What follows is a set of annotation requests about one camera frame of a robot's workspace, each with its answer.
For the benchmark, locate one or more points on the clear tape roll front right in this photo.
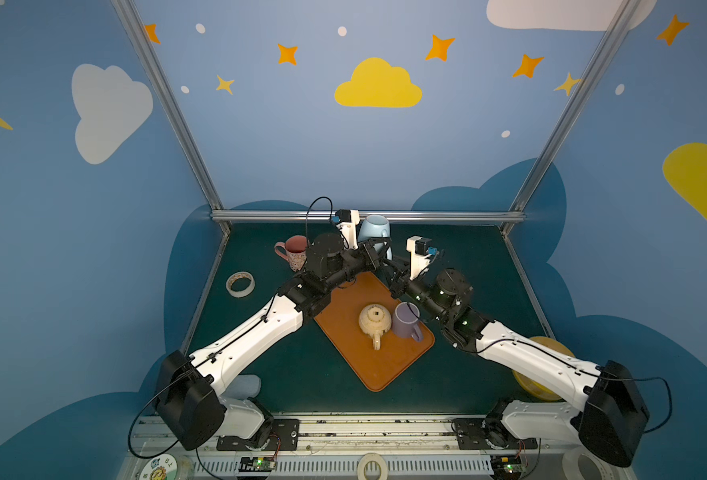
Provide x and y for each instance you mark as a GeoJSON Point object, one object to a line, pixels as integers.
{"type": "Point", "coordinates": [580, 464]}

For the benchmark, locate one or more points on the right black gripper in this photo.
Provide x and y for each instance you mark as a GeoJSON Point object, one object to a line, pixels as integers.
{"type": "Point", "coordinates": [401, 279]}

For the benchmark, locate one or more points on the white tape roll front centre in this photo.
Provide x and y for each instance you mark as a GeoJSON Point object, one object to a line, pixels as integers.
{"type": "Point", "coordinates": [372, 463]}

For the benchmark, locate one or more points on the green label sticker roll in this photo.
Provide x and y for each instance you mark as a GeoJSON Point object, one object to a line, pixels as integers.
{"type": "Point", "coordinates": [162, 467]}

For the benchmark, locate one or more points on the pink ghost mug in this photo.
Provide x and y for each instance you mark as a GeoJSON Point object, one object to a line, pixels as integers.
{"type": "Point", "coordinates": [294, 251]}

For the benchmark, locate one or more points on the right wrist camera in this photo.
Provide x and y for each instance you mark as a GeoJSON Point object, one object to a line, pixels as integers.
{"type": "Point", "coordinates": [421, 254]}

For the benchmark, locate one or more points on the beige ceramic teapot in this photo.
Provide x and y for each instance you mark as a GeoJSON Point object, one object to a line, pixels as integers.
{"type": "Point", "coordinates": [375, 321]}

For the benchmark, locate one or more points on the aluminium frame back bar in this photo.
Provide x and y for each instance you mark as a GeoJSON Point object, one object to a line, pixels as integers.
{"type": "Point", "coordinates": [429, 217]}

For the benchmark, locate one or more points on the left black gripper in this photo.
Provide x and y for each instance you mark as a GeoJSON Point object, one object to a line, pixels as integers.
{"type": "Point", "coordinates": [371, 253]}

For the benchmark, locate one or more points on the masking tape roll on table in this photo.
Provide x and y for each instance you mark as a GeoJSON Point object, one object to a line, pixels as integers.
{"type": "Point", "coordinates": [241, 284]}

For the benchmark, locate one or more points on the light blue mug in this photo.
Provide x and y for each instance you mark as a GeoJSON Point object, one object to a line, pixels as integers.
{"type": "Point", "coordinates": [374, 226]}

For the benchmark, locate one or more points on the aluminium frame right post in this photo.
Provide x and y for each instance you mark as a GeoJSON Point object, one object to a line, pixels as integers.
{"type": "Point", "coordinates": [609, 45]}

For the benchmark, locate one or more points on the aluminium frame left post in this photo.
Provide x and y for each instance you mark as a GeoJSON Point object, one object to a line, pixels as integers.
{"type": "Point", "coordinates": [135, 29]}

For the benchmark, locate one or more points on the orange plastic tray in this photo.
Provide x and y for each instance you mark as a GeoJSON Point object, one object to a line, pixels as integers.
{"type": "Point", "coordinates": [376, 369]}

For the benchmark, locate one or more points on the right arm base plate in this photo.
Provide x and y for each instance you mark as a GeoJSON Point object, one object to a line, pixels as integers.
{"type": "Point", "coordinates": [478, 433]}

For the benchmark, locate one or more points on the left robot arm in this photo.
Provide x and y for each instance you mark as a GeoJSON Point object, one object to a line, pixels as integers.
{"type": "Point", "coordinates": [190, 391]}

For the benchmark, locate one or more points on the aluminium front rail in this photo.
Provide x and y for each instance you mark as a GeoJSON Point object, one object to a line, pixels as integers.
{"type": "Point", "coordinates": [415, 446]}

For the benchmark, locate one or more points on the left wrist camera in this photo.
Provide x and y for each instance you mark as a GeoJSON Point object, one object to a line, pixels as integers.
{"type": "Point", "coordinates": [347, 221]}

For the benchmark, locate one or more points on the yellow plastic basket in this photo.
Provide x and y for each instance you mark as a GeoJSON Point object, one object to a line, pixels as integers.
{"type": "Point", "coordinates": [535, 388]}

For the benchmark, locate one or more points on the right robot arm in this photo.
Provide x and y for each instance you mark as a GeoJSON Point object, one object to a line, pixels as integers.
{"type": "Point", "coordinates": [610, 414]}

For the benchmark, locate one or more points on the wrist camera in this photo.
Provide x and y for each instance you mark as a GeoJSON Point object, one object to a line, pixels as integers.
{"type": "Point", "coordinates": [347, 221]}
{"type": "Point", "coordinates": [421, 254]}

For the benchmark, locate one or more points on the aluminium frame post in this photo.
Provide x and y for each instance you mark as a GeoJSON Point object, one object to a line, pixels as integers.
{"type": "Point", "coordinates": [609, 45]}
{"type": "Point", "coordinates": [135, 29]}

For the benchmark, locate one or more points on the lavender mug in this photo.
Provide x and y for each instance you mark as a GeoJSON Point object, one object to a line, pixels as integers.
{"type": "Point", "coordinates": [406, 323]}

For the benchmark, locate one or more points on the grey sponge pad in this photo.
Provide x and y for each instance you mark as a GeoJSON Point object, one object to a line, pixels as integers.
{"type": "Point", "coordinates": [244, 387]}

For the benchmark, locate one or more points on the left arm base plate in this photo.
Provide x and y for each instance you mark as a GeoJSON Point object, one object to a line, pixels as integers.
{"type": "Point", "coordinates": [282, 434]}

